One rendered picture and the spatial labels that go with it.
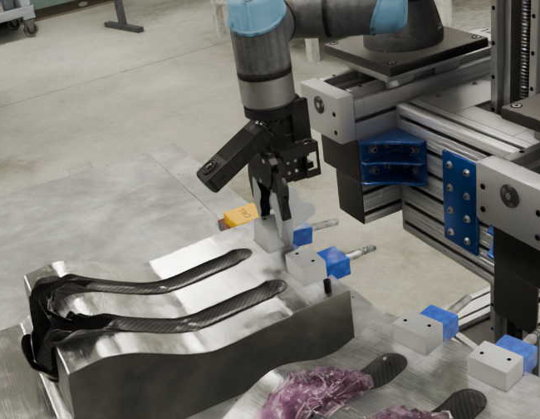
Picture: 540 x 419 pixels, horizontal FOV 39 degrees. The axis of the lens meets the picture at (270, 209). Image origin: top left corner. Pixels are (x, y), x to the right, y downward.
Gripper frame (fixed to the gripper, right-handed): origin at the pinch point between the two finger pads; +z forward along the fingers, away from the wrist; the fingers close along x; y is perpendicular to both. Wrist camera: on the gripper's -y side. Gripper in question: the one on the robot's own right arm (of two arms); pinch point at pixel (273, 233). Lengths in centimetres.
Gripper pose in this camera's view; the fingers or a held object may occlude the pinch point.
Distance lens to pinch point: 115.1
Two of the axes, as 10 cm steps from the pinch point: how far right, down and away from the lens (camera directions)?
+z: 1.3, 8.8, 4.6
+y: 8.8, -3.2, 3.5
